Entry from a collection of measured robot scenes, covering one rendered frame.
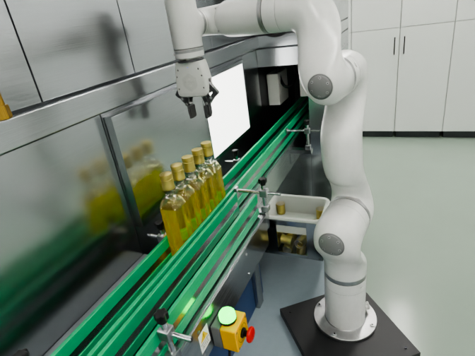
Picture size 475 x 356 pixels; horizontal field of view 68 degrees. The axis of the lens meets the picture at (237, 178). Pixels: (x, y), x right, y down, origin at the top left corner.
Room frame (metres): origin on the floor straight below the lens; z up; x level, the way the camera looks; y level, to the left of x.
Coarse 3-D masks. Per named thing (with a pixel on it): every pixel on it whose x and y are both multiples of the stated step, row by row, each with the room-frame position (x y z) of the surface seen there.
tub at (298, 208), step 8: (272, 200) 1.20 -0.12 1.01; (280, 200) 1.23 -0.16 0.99; (288, 200) 1.22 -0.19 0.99; (296, 200) 1.20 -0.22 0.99; (304, 200) 1.19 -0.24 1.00; (312, 200) 1.17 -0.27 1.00; (320, 200) 1.16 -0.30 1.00; (328, 200) 1.14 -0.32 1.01; (272, 208) 1.18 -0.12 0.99; (288, 208) 1.21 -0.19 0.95; (296, 208) 1.20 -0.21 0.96; (304, 208) 1.19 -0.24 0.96; (312, 208) 1.17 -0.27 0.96; (272, 216) 1.08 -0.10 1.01; (280, 216) 1.08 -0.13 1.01; (288, 216) 1.18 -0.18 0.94; (296, 216) 1.17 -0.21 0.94; (304, 216) 1.16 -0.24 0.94; (312, 216) 1.15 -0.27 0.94
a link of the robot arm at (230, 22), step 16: (240, 0) 0.92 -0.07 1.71; (256, 0) 0.89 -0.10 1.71; (208, 16) 1.10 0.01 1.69; (224, 16) 0.93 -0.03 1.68; (240, 16) 0.91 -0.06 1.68; (256, 16) 0.88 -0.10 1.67; (208, 32) 1.11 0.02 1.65; (224, 32) 0.95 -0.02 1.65; (240, 32) 0.93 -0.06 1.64; (256, 32) 0.91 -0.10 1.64
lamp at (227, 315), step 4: (224, 308) 0.67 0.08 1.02; (228, 308) 0.67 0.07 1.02; (232, 308) 0.67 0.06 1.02; (220, 312) 0.66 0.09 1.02; (224, 312) 0.65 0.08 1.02; (228, 312) 0.65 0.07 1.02; (232, 312) 0.65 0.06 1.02; (220, 316) 0.65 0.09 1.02; (224, 316) 0.64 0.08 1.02; (228, 316) 0.64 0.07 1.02; (232, 316) 0.64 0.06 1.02; (236, 316) 0.66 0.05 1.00; (220, 320) 0.65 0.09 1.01; (224, 320) 0.64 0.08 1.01; (228, 320) 0.64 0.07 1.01; (232, 320) 0.64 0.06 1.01; (224, 324) 0.64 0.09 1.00; (228, 324) 0.64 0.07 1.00; (232, 324) 0.64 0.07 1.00
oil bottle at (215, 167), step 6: (204, 162) 1.06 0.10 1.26; (216, 162) 1.06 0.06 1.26; (210, 168) 1.04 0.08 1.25; (216, 168) 1.05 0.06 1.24; (216, 174) 1.04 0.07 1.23; (222, 174) 1.07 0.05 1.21; (216, 180) 1.04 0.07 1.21; (222, 180) 1.07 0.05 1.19; (216, 186) 1.03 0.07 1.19; (222, 186) 1.06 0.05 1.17; (216, 192) 1.03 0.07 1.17; (222, 192) 1.06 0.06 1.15; (222, 198) 1.05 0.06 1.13
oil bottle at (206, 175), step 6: (198, 174) 0.99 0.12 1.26; (204, 174) 0.99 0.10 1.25; (210, 174) 1.01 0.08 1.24; (204, 180) 0.98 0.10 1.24; (210, 180) 1.00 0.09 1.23; (210, 186) 0.99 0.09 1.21; (210, 192) 0.99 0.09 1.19; (210, 198) 0.98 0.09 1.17; (216, 198) 1.02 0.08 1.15; (210, 204) 0.98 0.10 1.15; (216, 204) 1.01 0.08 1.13; (210, 210) 0.98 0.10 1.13
